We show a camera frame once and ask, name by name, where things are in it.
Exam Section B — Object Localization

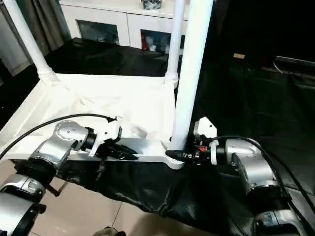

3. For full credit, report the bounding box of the black work mat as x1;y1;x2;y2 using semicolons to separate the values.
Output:
0;36;315;236

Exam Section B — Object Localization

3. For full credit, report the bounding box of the white plastic table leg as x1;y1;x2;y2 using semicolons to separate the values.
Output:
162;0;187;86
3;0;60;83
169;0;214;152

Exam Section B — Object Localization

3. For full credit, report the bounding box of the black flat panel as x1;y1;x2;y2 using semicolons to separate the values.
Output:
275;56;315;66

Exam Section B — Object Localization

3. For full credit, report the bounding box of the dark metallic object on cabinet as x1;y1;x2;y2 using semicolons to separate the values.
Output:
140;0;164;10

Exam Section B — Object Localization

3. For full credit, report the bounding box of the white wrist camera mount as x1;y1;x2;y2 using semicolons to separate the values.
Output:
88;117;123;158
193;117;220;165

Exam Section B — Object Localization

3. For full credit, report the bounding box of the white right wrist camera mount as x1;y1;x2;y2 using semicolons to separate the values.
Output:
193;117;220;165

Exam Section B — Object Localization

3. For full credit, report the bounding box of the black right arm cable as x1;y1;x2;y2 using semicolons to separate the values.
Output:
209;136;315;217

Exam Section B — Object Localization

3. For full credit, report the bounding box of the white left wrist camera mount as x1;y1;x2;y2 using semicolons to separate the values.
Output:
88;117;123;158

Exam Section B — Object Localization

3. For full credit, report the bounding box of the white cabinet with glass doors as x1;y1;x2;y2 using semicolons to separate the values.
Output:
59;0;191;54

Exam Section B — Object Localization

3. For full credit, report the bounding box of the black metal table frame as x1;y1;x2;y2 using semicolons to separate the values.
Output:
48;181;67;197

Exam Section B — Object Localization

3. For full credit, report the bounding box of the grey brown curtain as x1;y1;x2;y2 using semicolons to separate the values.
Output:
26;0;72;52

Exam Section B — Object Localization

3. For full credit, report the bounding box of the white plastic table top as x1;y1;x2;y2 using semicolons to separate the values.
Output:
0;72;187;170

